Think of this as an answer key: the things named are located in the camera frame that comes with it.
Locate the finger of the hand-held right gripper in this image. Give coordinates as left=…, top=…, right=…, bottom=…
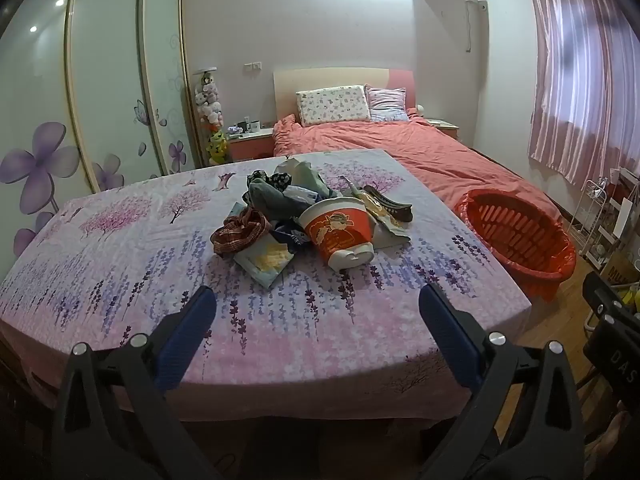
left=581, top=271, right=632, bottom=328

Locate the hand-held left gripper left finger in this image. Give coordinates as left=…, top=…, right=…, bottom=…
left=50, top=285, right=221, bottom=480

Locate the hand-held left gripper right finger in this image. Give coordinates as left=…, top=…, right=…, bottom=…
left=419, top=282, right=586, bottom=480

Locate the red plastic laundry basket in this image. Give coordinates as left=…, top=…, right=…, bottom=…
left=452, top=189, right=577, bottom=303

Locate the pale yellow snack packet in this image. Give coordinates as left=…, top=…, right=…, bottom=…
left=233, top=234, right=297, bottom=289

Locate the brown plaid cloth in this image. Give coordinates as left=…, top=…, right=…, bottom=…
left=210, top=208, right=272, bottom=257

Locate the brown paper wrapper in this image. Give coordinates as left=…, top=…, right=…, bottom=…
left=372, top=209, right=412, bottom=250

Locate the black hair brush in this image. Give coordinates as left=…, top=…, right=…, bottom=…
left=362, top=185, right=414, bottom=224

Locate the red instant noodle cup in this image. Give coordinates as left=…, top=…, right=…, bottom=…
left=298, top=197, right=376, bottom=269

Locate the grey green plastic bag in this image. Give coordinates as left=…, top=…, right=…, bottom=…
left=246, top=180, right=303, bottom=222

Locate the black dotted cloth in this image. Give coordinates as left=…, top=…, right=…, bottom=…
left=247, top=170, right=292, bottom=192

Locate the beige paper bag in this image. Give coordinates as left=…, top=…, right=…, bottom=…
left=286, top=156, right=327, bottom=196

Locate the person's right hand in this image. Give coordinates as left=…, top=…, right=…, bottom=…
left=584, top=409, right=640, bottom=467

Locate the cardboard box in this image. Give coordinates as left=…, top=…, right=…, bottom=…
left=599, top=250, right=637, bottom=292

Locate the floral printed tablecloth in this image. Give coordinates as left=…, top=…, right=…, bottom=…
left=0, top=149, right=532, bottom=422

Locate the bed with salmon duvet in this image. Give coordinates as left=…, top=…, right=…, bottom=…
left=272, top=114, right=562, bottom=223

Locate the yellow plush toy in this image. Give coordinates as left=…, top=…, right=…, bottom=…
left=207, top=130, right=231, bottom=166

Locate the pink nightstand with mug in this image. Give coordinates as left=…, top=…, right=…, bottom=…
left=227, top=127, right=275, bottom=163

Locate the pink curtain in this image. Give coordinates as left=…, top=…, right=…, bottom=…
left=525, top=0, right=640, bottom=187

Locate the hanging plush toy column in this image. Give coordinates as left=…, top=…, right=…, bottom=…
left=194, top=71, right=226, bottom=136

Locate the pink striped pillow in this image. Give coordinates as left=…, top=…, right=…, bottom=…
left=365, top=85, right=412, bottom=124

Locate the white floral pillow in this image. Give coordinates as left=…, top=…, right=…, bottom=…
left=296, top=85, right=372, bottom=128

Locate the wardrobe with flower doors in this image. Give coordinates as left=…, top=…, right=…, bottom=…
left=0, top=0, right=199, bottom=261

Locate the beige pink headboard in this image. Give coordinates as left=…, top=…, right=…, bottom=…
left=272, top=67, right=416, bottom=128

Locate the white wire rack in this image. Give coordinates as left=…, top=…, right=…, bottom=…
left=566, top=166, right=640, bottom=269

